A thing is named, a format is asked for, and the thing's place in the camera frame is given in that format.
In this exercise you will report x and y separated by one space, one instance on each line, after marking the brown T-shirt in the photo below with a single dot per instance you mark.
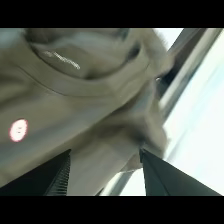
83 110

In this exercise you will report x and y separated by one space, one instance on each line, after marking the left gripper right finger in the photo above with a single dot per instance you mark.
170 181

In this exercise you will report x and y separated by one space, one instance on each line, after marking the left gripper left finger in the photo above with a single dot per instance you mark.
36 181

